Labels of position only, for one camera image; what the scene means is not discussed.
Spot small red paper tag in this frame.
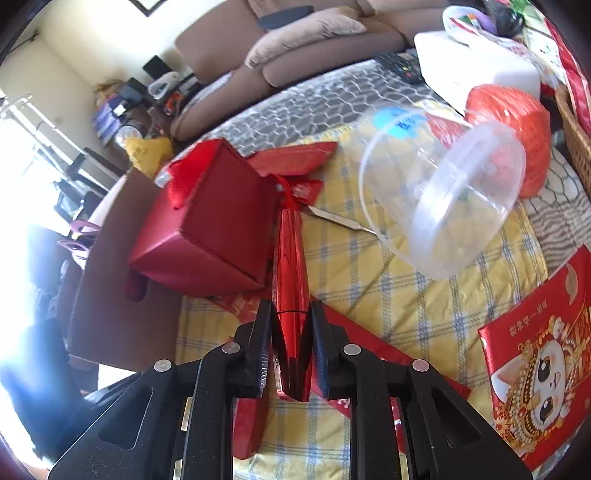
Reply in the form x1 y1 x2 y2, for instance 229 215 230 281
291 178 324 208

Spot pile of snack packets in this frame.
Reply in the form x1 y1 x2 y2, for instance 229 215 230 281
480 0 591 93

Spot black scissors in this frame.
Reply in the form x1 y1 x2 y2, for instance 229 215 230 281
494 7 525 33

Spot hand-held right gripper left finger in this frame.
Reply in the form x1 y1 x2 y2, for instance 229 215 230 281
46 299 274 480

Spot yellow plastic bag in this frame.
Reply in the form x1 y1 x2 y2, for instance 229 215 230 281
124 136 174 178

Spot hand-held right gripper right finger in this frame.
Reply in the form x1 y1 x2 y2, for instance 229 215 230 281
310 300 534 480

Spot dark flat cushion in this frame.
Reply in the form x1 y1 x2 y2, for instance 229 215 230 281
259 4 315 31

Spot red cartoon print envelope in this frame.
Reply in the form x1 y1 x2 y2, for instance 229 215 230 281
478 247 591 474

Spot thin silver metal tool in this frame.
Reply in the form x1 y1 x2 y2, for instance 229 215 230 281
300 205 382 235

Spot red paper envelope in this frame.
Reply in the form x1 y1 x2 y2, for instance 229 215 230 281
249 141 340 178
231 307 472 462

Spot white plastic box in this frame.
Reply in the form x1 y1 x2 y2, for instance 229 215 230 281
413 31 542 116

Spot dark cloth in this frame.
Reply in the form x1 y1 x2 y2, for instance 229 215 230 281
9 318 100 457

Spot wicker basket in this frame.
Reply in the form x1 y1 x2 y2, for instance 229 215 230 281
554 83 591 185

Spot brown sofa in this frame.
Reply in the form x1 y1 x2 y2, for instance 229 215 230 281
168 0 451 141

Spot brown cardboard box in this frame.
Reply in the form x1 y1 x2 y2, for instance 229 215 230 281
67 168 185 374

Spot clear plastic container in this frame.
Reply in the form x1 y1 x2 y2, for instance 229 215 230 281
359 104 528 281

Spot yellow plaid cloth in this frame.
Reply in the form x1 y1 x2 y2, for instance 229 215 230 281
175 99 550 480

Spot red gift box with ribbon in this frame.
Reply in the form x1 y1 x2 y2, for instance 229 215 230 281
124 137 282 303

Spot orange-red twine roll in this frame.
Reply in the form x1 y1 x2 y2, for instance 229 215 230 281
464 84 552 199

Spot black remote control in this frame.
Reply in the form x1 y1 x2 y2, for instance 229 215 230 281
372 52 426 85

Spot black speaker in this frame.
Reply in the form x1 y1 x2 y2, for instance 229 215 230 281
143 55 169 79

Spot beige sofa pillow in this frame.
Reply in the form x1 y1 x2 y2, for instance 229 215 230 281
245 8 368 70

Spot cluttered side table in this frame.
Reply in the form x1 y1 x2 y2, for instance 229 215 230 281
90 76 185 144

